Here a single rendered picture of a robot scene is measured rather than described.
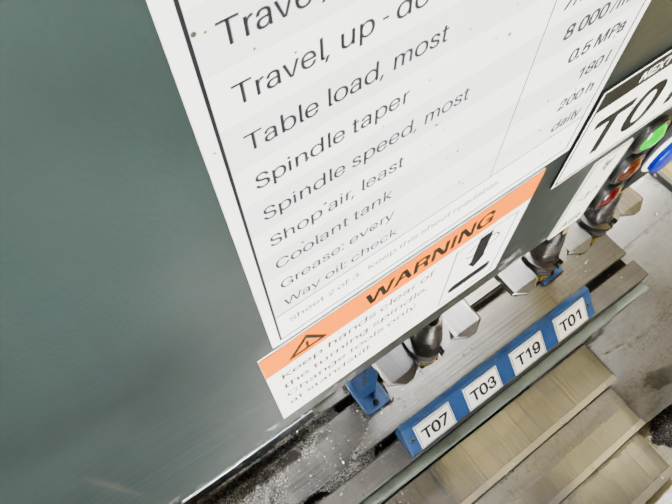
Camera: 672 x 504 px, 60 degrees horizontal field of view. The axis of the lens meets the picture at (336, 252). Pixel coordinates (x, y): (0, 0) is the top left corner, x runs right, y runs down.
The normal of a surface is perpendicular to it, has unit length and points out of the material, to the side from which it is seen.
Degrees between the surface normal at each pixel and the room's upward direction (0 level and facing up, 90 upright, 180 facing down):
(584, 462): 7
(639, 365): 24
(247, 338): 90
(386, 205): 90
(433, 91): 90
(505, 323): 0
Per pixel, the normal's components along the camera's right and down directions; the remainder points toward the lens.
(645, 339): -0.35, -0.20
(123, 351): 0.58, 0.72
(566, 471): 0.09, -0.52
